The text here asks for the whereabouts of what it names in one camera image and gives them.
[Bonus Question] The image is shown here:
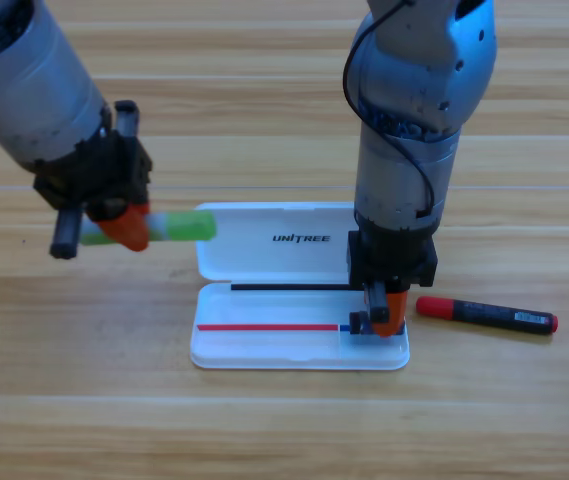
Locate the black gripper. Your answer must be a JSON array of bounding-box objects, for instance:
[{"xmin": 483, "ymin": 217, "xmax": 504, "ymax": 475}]
[
  {"xmin": 32, "ymin": 99, "xmax": 154, "ymax": 260},
  {"xmin": 346, "ymin": 219, "xmax": 439, "ymax": 339}
]

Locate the black sleeved eraser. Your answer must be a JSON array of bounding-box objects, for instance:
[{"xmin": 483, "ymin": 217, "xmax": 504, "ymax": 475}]
[{"xmin": 348, "ymin": 309, "xmax": 407, "ymax": 339}]

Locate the green white highlighter pen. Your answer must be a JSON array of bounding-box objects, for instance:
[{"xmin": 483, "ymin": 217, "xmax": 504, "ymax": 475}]
[{"xmin": 79, "ymin": 209, "xmax": 218, "ymax": 247}]

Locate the red black marker pen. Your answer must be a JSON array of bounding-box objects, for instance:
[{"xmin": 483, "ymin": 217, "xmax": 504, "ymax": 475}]
[{"xmin": 415, "ymin": 294, "xmax": 560, "ymax": 336}]

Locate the white Unitree pencil case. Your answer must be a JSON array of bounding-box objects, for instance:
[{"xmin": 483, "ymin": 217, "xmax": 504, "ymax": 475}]
[{"xmin": 189, "ymin": 201, "xmax": 411, "ymax": 372}]

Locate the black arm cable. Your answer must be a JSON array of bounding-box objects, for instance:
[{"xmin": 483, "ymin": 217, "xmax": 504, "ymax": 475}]
[{"xmin": 342, "ymin": 0, "xmax": 438, "ymax": 219}]

